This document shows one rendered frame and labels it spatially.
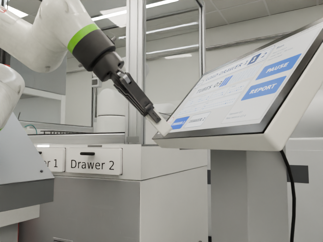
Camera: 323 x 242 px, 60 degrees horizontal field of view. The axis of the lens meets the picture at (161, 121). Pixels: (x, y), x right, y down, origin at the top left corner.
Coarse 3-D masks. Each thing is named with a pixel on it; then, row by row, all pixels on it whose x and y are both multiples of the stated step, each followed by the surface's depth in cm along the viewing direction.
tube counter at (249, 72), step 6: (258, 66) 64; (240, 72) 71; (246, 72) 67; (252, 72) 64; (228, 78) 74; (234, 78) 71; (240, 78) 67; (246, 78) 64; (216, 84) 79; (222, 84) 75; (228, 84) 71
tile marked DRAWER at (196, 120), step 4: (208, 112) 68; (192, 116) 75; (196, 116) 72; (200, 116) 70; (204, 116) 68; (192, 120) 73; (196, 120) 70; (200, 120) 68; (204, 120) 66; (188, 124) 72; (192, 124) 70; (196, 124) 68; (200, 124) 66
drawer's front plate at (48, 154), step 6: (42, 150) 135; (48, 150) 133; (54, 150) 131; (60, 150) 130; (42, 156) 134; (48, 156) 133; (54, 156) 131; (60, 156) 129; (54, 162) 131; (60, 162) 129; (54, 168) 130; (60, 168) 129
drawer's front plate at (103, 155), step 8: (72, 152) 127; (96, 152) 121; (104, 152) 119; (112, 152) 117; (120, 152) 116; (80, 160) 124; (88, 160) 122; (96, 160) 120; (104, 160) 119; (112, 160) 117; (120, 160) 116; (72, 168) 126; (80, 168) 124; (104, 168) 118; (112, 168) 116; (120, 168) 115
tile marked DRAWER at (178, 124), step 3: (183, 117) 81; (186, 117) 78; (177, 120) 83; (180, 120) 81; (183, 120) 79; (186, 120) 76; (174, 123) 83; (177, 123) 81; (180, 123) 79; (183, 123) 77; (171, 126) 84; (174, 126) 81; (177, 126) 79; (180, 126) 77; (174, 129) 79
